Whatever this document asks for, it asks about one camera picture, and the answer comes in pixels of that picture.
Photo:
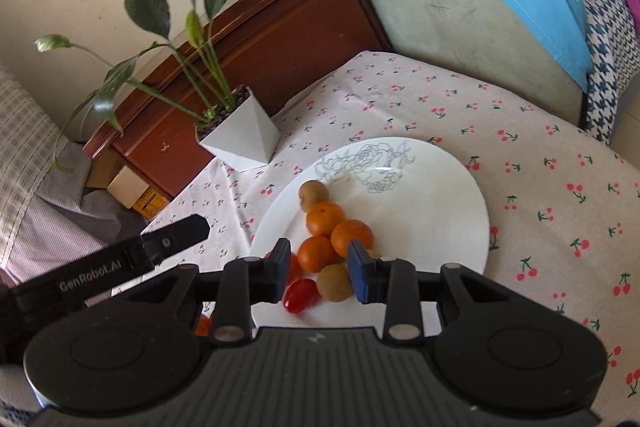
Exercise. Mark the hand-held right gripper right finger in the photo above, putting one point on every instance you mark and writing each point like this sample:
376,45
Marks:
357,272

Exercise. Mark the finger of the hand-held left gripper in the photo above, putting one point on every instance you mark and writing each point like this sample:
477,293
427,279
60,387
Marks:
180,234

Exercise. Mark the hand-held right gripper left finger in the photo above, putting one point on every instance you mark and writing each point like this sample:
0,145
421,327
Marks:
281,269

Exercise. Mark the red cherry tomato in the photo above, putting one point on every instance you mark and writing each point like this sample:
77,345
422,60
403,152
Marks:
295,271
300,295

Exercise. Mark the orange mandarin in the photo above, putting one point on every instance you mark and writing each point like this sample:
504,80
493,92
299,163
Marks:
325,218
352,237
203,326
316,253

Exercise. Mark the white plate with line drawing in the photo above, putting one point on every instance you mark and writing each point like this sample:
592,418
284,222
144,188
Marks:
425,207

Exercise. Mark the lilac checked cloth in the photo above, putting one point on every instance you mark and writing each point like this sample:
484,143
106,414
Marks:
50,227

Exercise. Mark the open cardboard box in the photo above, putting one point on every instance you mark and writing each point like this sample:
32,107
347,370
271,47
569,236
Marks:
127,187

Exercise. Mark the potted plant white geometric pot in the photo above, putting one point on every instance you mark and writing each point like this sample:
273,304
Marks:
240,132

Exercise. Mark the beige plaid lace cloth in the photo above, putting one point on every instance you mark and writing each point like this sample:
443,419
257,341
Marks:
20,132

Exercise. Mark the cherry print tablecloth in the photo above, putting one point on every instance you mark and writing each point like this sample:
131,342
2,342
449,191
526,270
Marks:
500,147

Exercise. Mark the dark wooden cabinet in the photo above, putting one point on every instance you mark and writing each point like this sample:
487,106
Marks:
300,32

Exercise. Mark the pale green cushion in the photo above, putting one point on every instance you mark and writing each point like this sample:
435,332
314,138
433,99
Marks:
450,22

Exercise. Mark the houndstooth blue white blanket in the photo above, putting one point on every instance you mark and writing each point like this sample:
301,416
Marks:
610,57

